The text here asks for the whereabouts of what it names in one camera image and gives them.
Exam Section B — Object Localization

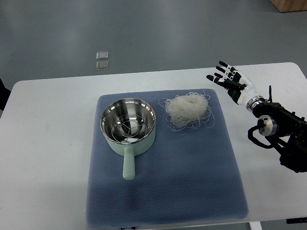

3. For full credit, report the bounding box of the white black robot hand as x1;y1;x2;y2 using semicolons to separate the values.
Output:
206;61;259;105

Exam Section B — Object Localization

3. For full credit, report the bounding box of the white vermicelli bundle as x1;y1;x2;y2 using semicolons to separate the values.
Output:
158;92;215;131

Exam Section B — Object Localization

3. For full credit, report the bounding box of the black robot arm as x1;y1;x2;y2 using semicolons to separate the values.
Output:
247;87;307;173

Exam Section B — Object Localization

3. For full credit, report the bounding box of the mint green steel pot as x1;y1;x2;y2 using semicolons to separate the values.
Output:
100;98;156;180

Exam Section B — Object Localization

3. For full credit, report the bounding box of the wooden box corner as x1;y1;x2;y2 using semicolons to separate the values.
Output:
270;0;307;13

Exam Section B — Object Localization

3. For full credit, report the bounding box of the blue grey fabric mat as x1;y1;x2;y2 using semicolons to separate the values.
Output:
86;89;248;228

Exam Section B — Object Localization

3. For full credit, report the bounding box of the upper metal floor plate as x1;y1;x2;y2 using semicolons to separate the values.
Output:
96;51;108;60

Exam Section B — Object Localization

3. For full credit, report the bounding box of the black table control panel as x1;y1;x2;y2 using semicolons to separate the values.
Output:
286;217;307;224

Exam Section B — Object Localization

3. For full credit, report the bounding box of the dark object at left edge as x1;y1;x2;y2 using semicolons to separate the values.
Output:
0;79;11;111

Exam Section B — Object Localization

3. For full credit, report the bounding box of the wire steaming rack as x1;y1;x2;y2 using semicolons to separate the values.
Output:
111;115;149;143

